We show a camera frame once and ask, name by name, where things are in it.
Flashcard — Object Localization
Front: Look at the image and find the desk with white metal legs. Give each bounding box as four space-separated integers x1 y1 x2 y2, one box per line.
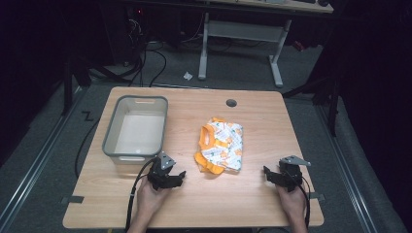
197 0 335 88

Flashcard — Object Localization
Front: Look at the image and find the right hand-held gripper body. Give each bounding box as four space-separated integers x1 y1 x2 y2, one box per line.
278 154 312 193

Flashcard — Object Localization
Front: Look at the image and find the folded orange white patterned garment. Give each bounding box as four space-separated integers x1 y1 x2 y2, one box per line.
193 116 245 176

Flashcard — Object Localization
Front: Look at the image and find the dark computer tower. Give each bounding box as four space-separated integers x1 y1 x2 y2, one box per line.
124 4 149 67

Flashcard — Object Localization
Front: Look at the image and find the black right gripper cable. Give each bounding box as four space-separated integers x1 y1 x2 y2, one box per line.
298 176 312 228

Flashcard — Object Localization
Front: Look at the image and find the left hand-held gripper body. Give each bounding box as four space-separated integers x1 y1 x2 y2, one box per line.
147 151 177 190

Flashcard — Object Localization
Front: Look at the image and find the person's left hand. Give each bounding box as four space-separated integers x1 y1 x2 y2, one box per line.
137 178 170 213

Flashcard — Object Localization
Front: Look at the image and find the metal floor rail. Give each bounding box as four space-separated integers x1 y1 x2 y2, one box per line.
314 105 379 233
0 85 88 227

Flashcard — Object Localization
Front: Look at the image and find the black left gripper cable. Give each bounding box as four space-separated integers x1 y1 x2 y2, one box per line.
124 158 157 233

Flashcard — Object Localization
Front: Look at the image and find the person's right hand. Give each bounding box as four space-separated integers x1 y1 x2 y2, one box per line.
276 185 308 222

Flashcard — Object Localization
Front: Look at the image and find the black metal stand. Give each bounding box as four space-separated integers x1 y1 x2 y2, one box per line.
281 72 343 138
60 52 132 117

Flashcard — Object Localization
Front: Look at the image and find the bundle of black floor cables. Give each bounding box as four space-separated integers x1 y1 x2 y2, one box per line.
116 40 168 88

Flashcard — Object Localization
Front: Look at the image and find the thin black floor cable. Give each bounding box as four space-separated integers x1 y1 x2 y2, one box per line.
74 117 102 180

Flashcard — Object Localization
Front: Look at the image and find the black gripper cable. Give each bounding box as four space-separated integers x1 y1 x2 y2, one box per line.
124 158 157 233
298 176 312 228

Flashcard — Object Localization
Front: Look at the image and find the white plastic basin grey rim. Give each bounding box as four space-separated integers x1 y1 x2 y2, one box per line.
101 94 169 166

